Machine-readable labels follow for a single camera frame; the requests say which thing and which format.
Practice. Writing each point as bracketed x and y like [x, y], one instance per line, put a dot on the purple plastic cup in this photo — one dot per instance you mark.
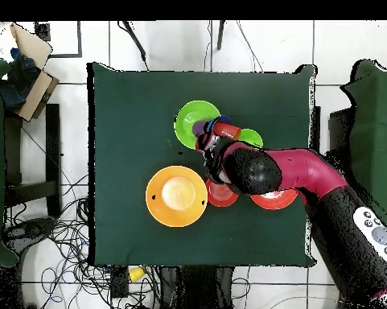
[199, 127]

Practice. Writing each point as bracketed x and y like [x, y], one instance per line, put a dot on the yellow plastic cup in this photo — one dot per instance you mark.
[136, 274]

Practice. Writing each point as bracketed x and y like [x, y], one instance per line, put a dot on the black chair base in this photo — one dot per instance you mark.
[29, 231]

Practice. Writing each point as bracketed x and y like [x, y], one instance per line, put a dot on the red plastic cup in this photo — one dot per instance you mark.
[227, 130]

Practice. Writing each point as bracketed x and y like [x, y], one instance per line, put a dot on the large red plastic bowl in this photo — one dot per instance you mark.
[273, 199]

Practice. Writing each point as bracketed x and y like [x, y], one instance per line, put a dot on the dark blue plastic bowl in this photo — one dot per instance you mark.
[220, 119]

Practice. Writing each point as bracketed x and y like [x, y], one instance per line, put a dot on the blue cloth bundle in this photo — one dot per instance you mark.
[17, 83]

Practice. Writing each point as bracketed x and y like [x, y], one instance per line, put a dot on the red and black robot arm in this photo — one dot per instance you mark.
[309, 173]

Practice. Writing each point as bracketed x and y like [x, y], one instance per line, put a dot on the cardboard box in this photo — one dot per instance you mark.
[35, 93]

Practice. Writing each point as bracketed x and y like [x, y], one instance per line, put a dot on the small red plastic bowl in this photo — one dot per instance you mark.
[220, 194]

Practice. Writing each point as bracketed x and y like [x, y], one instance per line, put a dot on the black chair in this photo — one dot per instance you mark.
[339, 128]

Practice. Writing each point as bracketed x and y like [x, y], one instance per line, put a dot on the dark green table cloth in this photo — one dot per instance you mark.
[132, 112]

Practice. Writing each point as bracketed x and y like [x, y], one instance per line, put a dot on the black pole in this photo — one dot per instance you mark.
[220, 35]

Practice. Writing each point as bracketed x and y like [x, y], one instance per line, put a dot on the large orange plastic bowl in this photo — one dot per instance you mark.
[177, 196]

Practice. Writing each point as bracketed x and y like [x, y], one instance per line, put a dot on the large green plastic bowl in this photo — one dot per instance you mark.
[186, 122]

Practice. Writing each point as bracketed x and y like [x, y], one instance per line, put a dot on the small green plastic bowl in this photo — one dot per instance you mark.
[252, 136]

